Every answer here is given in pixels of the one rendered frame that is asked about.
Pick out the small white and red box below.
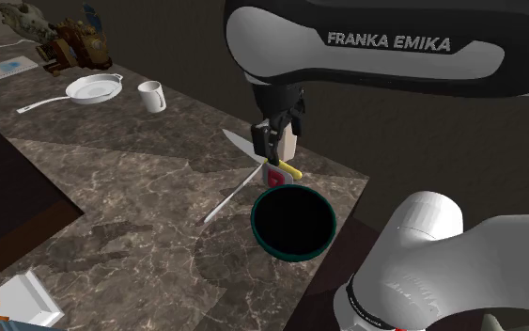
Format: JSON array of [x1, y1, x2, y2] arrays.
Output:
[[263, 164, 294, 189]]

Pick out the white square tray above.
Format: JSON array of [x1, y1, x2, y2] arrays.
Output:
[[0, 269, 67, 328]]

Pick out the white frying pan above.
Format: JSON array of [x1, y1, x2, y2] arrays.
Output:
[[16, 72, 125, 116]]

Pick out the yellow handled kitchen knife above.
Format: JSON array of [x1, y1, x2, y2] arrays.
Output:
[[221, 128, 304, 181]]

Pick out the white mug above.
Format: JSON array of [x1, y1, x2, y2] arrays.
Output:
[[136, 80, 168, 115]]

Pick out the white book with blue print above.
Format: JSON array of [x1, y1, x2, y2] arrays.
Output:
[[0, 55, 39, 85]]

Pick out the grey animal skull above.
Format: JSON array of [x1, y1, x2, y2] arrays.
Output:
[[0, 1, 57, 44]]

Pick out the dark green bowl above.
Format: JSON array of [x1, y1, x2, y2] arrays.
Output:
[[250, 183, 338, 263]]

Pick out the beige block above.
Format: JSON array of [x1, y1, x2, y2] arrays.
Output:
[[276, 125, 299, 162]]

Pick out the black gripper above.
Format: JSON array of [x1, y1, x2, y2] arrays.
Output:
[[250, 84, 307, 166]]

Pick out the brown ornate machine figure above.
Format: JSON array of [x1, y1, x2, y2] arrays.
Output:
[[35, 16, 114, 78]]

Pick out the long silver utensil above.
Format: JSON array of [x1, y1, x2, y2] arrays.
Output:
[[202, 162, 266, 226]]

